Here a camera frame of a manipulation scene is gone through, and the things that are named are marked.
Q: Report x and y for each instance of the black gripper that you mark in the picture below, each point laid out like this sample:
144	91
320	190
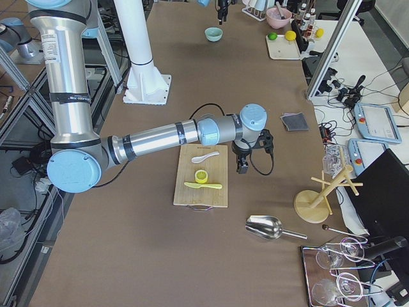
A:
241	151
222	7

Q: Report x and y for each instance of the light green bowl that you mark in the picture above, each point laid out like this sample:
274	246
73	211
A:
213	34

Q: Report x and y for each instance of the white ceramic spoon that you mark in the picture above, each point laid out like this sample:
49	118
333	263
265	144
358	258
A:
202	158

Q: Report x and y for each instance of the pink bowl with ice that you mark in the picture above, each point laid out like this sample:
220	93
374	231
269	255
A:
274	19

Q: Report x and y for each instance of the metal muddler in bowl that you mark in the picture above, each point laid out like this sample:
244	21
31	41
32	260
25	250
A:
281	12

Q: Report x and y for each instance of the lemon half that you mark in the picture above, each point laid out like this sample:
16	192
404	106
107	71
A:
201	176

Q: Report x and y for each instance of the bamboo cutting board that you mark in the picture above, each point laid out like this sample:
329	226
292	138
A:
217	168

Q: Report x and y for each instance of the yellow plastic knife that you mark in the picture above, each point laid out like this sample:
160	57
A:
198	185

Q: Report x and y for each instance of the green lime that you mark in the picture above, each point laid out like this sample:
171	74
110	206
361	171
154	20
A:
272	36

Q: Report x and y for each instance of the grey folded cloth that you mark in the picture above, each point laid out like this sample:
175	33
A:
294	122

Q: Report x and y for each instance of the beige rabbit tray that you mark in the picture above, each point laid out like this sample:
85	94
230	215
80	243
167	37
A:
282	49

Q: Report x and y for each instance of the metal scoop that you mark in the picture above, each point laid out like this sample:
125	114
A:
269	227

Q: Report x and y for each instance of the whole yellow lemon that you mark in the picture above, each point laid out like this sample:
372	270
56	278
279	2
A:
290	36

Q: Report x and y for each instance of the wooden mug tree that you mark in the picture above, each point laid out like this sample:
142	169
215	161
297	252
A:
313	206

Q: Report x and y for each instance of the blue teach pendant near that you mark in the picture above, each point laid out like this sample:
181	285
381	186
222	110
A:
363	152

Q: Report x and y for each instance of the blue teach pendant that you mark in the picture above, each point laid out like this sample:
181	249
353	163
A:
363	152
376	122

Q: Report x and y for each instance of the blue teach pendant far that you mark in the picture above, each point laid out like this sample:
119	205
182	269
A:
376	122

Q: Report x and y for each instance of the black monitor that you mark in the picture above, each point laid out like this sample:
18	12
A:
382	203

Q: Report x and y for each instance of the wine glass tray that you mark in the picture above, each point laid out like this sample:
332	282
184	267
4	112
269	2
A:
331	276

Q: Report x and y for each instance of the copper wire bottle rack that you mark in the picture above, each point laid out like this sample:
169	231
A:
304	23

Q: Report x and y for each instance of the aluminium frame post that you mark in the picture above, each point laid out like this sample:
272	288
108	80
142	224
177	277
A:
340	30

